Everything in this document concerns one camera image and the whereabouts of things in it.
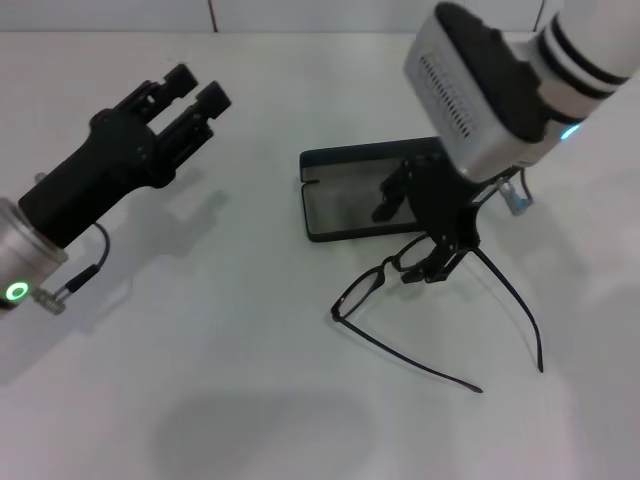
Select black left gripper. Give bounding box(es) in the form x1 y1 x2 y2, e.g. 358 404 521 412
18 63 233 249

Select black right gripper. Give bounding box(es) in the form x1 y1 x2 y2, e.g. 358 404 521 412
371 152 502 286

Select black glasses case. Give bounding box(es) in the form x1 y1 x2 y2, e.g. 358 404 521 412
298 137 447 244

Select black glasses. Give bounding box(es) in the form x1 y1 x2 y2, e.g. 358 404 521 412
330 234 546 394

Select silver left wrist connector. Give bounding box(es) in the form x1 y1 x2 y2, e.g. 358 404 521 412
33 288 67 316

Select right wrist cable connector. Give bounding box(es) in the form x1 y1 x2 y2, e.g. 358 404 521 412
497 169 535 217

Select silver black wrist camera box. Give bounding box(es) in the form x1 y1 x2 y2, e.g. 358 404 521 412
403 2 550 182

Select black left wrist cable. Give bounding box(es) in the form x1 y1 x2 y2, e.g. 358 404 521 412
58 223 112 297

